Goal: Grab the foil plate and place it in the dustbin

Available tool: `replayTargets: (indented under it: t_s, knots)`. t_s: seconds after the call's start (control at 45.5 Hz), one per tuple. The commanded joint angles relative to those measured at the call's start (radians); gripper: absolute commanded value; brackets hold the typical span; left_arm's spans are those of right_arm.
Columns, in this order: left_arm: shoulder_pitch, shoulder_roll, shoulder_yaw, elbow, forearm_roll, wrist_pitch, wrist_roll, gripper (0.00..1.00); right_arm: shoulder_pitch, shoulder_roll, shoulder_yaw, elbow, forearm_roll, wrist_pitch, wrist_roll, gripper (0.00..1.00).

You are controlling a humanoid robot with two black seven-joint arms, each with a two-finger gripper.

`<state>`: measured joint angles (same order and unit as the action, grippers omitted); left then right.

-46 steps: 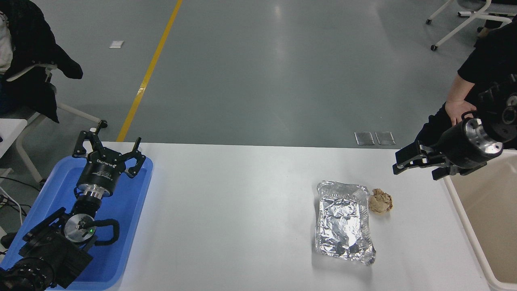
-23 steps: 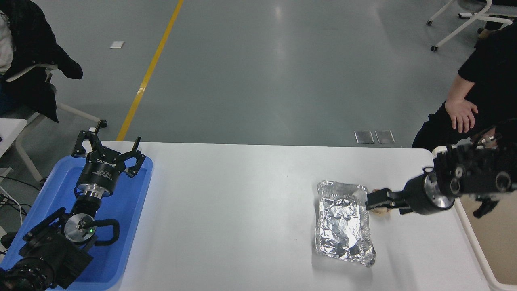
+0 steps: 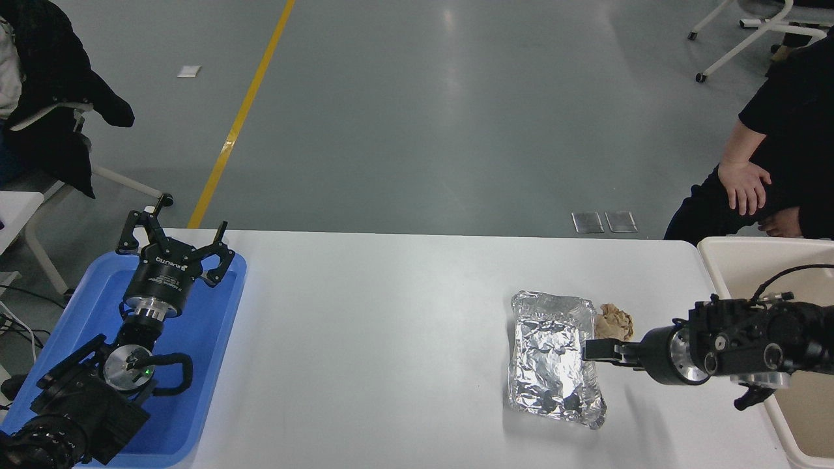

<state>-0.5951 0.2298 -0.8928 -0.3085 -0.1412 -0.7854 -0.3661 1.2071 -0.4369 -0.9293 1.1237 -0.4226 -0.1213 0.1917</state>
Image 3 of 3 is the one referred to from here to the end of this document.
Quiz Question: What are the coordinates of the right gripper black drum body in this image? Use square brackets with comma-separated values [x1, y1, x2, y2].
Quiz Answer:
[639, 326, 680, 385]

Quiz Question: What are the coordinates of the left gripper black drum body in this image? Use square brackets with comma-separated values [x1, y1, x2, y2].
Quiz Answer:
[124, 240, 208, 309]

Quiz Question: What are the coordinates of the rectangular foil tray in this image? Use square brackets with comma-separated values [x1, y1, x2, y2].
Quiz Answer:
[508, 291, 607, 429]

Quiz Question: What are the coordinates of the person's hand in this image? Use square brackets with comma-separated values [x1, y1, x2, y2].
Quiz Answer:
[718, 160, 773, 217]
[758, 208, 803, 239]

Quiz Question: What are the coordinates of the crumpled tan paper ball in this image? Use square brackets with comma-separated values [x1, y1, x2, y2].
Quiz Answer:
[594, 303, 634, 343]

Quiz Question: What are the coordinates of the white chair with person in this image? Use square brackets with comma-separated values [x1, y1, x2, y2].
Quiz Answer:
[10, 101, 175, 297]

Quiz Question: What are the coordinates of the blue plastic tray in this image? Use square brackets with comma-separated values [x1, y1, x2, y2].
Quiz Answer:
[0, 251, 248, 468]

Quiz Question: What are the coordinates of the small white side table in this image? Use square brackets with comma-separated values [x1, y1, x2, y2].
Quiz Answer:
[0, 191, 45, 256]

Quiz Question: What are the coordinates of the large pale bin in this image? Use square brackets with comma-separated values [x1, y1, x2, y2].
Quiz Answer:
[697, 236, 834, 469]

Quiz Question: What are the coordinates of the seated person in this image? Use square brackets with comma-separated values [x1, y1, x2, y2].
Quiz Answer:
[0, 0, 136, 199]

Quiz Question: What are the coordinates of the person beside bin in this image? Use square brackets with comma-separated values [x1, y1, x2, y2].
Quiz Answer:
[663, 33, 834, 240]

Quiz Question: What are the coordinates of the empty white wheeled chair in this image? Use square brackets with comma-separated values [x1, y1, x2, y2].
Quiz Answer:
[687, 0, 834, 83]

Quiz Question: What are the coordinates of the thin black cable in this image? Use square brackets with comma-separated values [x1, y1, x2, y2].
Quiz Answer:
[0, 285, 68, 308]

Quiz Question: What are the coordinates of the thin white cable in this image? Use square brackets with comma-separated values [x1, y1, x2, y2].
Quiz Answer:
[0, 301, 38, 363]

